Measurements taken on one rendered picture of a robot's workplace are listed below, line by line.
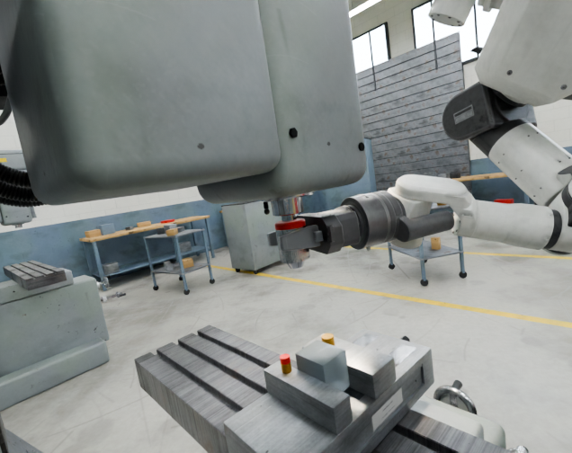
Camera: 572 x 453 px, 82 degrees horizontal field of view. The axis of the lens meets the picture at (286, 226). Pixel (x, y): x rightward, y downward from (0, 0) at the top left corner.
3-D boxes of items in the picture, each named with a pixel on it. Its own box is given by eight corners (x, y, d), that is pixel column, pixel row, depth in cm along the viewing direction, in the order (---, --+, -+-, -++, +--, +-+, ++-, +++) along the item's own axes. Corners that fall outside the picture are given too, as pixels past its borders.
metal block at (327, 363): (322, 372, 56) (317, 339, 55) (350, 386, 51) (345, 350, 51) (299, 387, 53) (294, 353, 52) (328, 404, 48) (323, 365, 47)
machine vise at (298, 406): (366, 358, 72) (361, 309, 70) (435, 382, 60) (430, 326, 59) (229, 464, 49) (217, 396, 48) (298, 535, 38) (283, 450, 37)
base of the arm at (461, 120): (506, 153, 75) (481, 115, 79) (562, 111, 64) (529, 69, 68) (458, 156, 69) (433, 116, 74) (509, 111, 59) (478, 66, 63)
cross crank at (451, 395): (441, 407, 103) (437, 372, 101) (483, 423, 94) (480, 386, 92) (418, 439, 92) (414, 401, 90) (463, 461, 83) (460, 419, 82)
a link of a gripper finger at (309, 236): (277, 233, 47) (316, 224, 49) (281, 254, 48) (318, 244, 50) (281, 234, 46) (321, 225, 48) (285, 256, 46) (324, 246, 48)
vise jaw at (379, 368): (326, 351, 63) (323, 333, 63) (397, 379, 52) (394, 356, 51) (304, 367, 59) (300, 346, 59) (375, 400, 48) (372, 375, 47)
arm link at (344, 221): (290, 204, 57) (349, 192, 61) (299, 258, 58) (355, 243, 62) (326, 205, 45) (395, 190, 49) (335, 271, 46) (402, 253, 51)
